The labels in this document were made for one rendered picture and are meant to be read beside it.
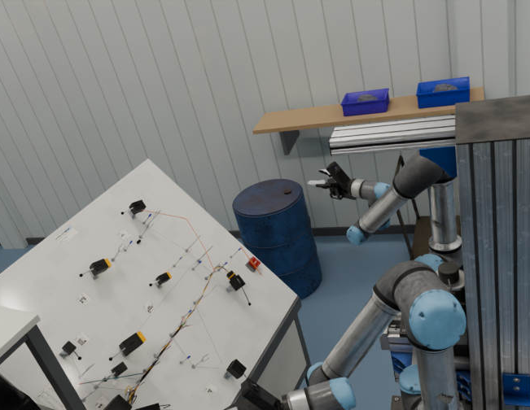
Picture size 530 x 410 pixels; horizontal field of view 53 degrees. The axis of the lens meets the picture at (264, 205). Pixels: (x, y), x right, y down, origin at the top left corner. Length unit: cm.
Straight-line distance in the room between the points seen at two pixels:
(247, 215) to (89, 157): 206
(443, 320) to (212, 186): 376
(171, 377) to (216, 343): 27
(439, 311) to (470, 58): 283
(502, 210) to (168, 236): 158
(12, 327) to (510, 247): 125
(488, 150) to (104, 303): 158
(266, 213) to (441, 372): 248
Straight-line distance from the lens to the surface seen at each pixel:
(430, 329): 121
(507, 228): 144
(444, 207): 194
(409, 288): 125
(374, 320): 137
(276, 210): 366
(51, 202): 588
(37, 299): 223
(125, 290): 234
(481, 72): 390
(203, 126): 454
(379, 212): 191
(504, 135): 133
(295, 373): 295
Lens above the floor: 260
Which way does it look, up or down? 29 degrees down
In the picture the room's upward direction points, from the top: 15 degrees counter-clockwise
